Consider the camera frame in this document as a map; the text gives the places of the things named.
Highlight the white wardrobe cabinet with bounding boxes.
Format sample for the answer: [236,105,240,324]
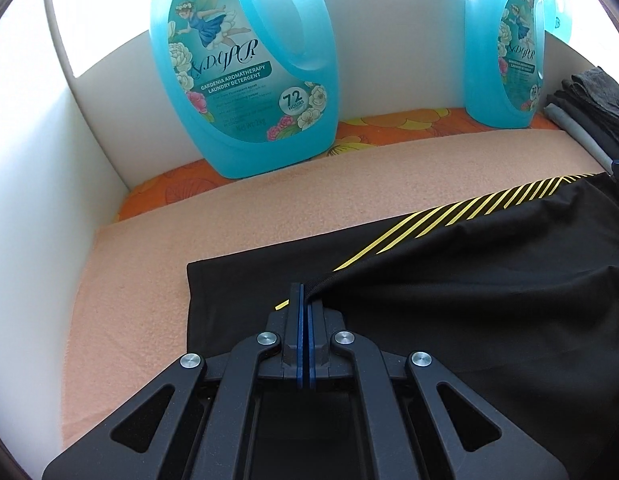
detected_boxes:
[0,0,130,480]

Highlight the grey folded pants bottom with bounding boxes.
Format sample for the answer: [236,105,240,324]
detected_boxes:
[544,103,612,174]

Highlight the dark grey folded garment top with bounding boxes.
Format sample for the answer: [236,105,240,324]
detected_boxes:
[546,67,619,160]

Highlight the blue detergent bottle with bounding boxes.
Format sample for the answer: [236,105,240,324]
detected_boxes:
[463,0,545,129]
[149,0,340,179]

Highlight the right blue detergent bottle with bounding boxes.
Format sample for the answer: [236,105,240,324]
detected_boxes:
[463,0,545,129]

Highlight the orange floral bed sheet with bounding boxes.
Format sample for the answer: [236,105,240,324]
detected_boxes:
[115,107,490,221]

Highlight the black shorts with yellow stripes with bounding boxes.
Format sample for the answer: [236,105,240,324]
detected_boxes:
[187,174,619,479]

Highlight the peach towel on bed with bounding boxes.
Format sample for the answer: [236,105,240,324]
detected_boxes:
[62,129,600,445]

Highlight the left blue detergent bottle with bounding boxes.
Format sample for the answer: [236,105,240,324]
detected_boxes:
[149,0,340,179]

